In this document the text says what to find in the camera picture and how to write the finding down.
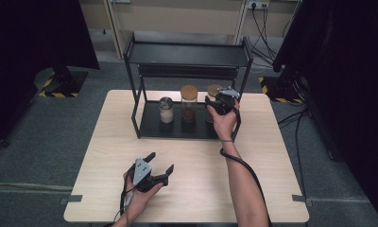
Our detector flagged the black metal shelf rack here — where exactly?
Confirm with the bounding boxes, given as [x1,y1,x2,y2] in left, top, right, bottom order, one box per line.
[123,31,254,143]

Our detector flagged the tall glass jar green leaves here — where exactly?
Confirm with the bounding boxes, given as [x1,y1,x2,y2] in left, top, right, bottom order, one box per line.
[205,83,224,125]

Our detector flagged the black power cable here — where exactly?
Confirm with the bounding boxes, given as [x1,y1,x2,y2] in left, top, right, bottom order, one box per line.
[250,5,278,69]
[262,5,278,61]

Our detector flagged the person's right hand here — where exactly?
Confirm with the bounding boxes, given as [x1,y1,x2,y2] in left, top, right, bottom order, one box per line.
[206,98,242,143]

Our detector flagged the white wall power socket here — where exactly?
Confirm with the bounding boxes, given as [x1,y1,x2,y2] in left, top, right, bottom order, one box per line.
[247,0,270,10]

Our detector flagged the black stand base striped tape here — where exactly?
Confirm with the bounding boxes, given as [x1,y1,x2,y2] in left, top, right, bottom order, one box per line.
[34,65,89,98]
[258,75,304,105]

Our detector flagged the tall glass jar brown spice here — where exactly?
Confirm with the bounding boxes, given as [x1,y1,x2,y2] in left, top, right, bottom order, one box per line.
[180,84,199,125]

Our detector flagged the black floor cable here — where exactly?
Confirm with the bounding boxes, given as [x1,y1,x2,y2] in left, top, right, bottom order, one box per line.
[277,107,309,202]

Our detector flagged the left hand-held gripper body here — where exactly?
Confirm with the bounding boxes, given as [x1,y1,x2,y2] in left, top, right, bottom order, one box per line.
[131,156,157,193]

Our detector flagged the right hand-held gripper cable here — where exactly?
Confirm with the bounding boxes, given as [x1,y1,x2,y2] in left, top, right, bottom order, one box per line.
[219,107,275,227]

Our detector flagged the person's left hand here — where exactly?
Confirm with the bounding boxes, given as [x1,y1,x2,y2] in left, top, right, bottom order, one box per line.
[122,168,164,221]

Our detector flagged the hand-held gripper cable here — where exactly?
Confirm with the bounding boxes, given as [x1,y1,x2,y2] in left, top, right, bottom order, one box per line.
[113,172,137,227]
[219,107,275,227]

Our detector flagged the left hand-held gripper cable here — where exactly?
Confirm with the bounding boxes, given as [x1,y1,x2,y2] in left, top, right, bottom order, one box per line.
[113,172,137,227]

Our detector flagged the short glass jar white powder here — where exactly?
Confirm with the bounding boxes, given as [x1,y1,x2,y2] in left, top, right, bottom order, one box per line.
[158,96,175,125]

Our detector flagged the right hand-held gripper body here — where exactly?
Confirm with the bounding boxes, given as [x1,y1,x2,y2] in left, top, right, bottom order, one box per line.
[209,86,241,116]

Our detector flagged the dark curtain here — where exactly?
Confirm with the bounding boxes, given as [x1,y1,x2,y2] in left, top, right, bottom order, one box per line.
[0,0,100,150]
[271,0,378,226]

